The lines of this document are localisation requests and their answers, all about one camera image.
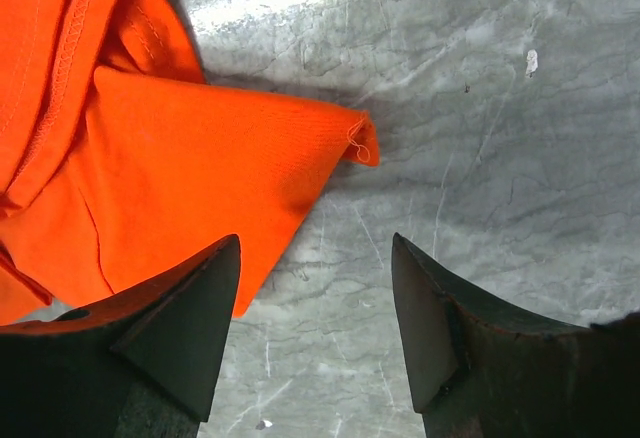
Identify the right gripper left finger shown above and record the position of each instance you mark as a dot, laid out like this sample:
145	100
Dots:
141	363

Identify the orange t-shirt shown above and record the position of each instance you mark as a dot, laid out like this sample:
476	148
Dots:
119	161

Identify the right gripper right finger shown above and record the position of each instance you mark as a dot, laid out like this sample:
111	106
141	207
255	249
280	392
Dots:
479	366

